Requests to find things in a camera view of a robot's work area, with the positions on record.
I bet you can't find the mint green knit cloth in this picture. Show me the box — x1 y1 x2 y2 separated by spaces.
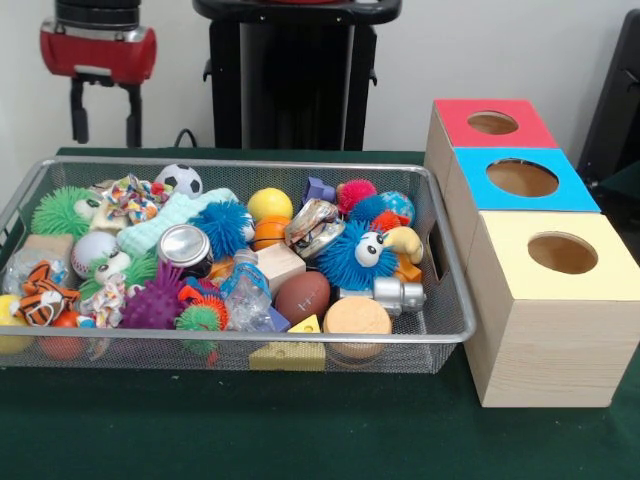
117 188 241 257

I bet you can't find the yellow ball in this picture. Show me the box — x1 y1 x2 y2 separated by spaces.
247 187 294 223

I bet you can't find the multicoloured rope knot toy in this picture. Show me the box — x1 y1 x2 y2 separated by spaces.
98 175 173 223

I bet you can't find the brown toy football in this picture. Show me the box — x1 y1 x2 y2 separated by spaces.
274 271 332 326

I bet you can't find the green spiky ball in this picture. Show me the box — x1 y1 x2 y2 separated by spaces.
30 186 101 241

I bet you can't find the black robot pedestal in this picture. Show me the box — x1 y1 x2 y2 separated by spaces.
193 0 403 151

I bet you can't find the black and white soccer ball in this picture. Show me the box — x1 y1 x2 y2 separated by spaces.
156 164 204 199

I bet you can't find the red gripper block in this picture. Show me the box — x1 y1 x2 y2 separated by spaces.
39 24 158 148

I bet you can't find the black chair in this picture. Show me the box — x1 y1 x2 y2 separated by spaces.
580 8 640 201

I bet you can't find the clear mesh bin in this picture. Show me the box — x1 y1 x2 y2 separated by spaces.
0 155 477 376

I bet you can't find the purple spiky ball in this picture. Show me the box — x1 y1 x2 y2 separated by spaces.
118 262 189 331

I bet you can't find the blue fuzzy monster toy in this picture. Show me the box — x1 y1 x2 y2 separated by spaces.
316 220 399 293

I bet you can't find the yellow cheese wedge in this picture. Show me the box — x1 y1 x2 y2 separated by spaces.
248 340 327 373

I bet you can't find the wooden three-hole box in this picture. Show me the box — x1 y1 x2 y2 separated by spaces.
424 98 640 409

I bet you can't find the dark green tablecloth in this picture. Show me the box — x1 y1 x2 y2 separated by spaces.
0 147 640 480

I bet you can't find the orange tiger plush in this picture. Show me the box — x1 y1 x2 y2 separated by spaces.
14 260 81 328

